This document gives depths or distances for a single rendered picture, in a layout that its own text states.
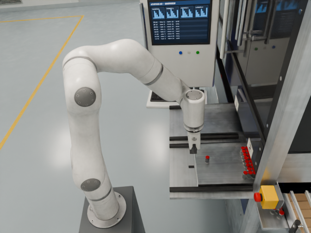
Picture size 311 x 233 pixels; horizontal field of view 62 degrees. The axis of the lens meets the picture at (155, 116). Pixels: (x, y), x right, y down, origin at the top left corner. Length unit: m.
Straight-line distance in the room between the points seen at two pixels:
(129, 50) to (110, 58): 0.06
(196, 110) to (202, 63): 0.99
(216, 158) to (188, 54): 0.80
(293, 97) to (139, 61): 0.49
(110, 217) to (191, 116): 0.62
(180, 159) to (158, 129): 1.43
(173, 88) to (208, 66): 1.10
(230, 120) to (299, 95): 0.82
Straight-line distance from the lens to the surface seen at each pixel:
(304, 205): 1.34
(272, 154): 1.09
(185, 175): 1.38
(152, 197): 2.35
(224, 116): 1.69
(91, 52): 0.82
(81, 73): 0.74
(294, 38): 0.89
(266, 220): 1.31
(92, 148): 0.93
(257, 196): 1.20
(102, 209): 1.23
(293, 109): 0.94
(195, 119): 1.00
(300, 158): 1.15
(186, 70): 1.96
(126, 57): 0.76
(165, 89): 0.85
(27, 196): 2.73
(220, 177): 1.39
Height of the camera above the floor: 2.02
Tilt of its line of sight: 42 degrees down
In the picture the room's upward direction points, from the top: 7 degrees counter-clockwise
